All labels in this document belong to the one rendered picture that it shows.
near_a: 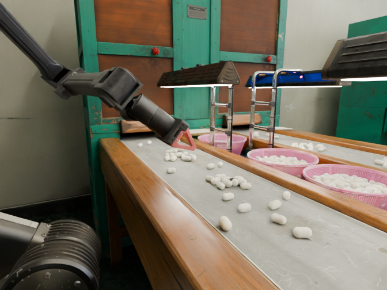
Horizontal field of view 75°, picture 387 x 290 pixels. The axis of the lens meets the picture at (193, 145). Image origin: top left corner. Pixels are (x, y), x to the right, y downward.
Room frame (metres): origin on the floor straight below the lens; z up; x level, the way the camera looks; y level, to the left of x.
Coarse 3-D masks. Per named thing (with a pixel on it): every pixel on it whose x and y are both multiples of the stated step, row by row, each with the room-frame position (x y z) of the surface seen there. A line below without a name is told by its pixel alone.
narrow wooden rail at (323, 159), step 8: (216, 136) 1.68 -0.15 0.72; (248, 136) 1.42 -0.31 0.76; (248, 144) 1.37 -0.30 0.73; (256, 144) 1.31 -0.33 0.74; (264, 144) 1.26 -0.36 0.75; (280, 144) 1.20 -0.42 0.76; (312, 152) 1.04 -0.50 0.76; (320, 160) 0.97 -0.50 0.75; (328, 160) 0.94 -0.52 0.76; (336, 160) 0.92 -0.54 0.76; (344, 160) 0.92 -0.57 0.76; (320, 168) 0.96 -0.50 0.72; (336, 168) 0.90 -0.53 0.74; (368, 168) 0.82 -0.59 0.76; (376, 168) 0.82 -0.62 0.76
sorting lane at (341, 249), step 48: (144, 144) 1.32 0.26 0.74; (192, 192) 0.67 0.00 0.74; (240, 192) 0.67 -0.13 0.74; (240, 240) 0.44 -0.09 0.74; (288, 240) 0.44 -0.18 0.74; (336, 240) 0.44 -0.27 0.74; (384, 240) 0.44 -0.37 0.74; (288, 288) 0.32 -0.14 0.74; (336, 288) 0.32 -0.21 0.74; (384, 288) 0.32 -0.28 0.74
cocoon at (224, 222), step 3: (222, 216) 0.49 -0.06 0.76; (225, 216) 0.49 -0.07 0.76; (219, 219) 0.49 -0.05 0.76; (222, 219) 0.48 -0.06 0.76; (225, 219) 0.48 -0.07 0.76; (228, 219) 0.48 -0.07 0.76; (219, 222) 0.48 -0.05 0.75; (222, 222) 0.47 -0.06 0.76; (225, 222) 0.47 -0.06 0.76; (228, 222) 0.47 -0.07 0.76; (222, 225) 0.47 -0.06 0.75; (225, 225) 0.46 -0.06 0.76; (228, 225) 0.46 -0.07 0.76; (231, 225) 0.47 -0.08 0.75; (222, 228) 0.47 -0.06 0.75; (225, 228) 0.46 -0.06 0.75; (228, 228) 0.46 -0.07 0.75
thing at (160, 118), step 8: (160, 112) 0.61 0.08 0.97; (152, 120) 0.59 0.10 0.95; (160, 120) 0.60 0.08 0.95; (168, 120) 0.61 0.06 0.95; (176, 120) 0.63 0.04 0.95; (152, 128) 0.61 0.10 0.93; (160, 128) 0.60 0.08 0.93; (168, 128) 0.61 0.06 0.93; (176, 128) 0.59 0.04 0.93; (160, 136) 0.63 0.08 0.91; (168, 136) 0.60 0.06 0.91
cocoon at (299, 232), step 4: (296, 228) 0.45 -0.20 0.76; (300, 228) 0.44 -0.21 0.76; (304, 228) 0.44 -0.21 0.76; (308, 228) 0.44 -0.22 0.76; (296, 232) 0.44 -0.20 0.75; (300, 232) 0.44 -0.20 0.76; (304, 232) 0.44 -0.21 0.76; (308, 232) 0.44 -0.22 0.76; (296, 236) 0.44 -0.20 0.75; (300, 236) 0.44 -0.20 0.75; (304, 236) 0.44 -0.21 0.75; (308, 236) 0.44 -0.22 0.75
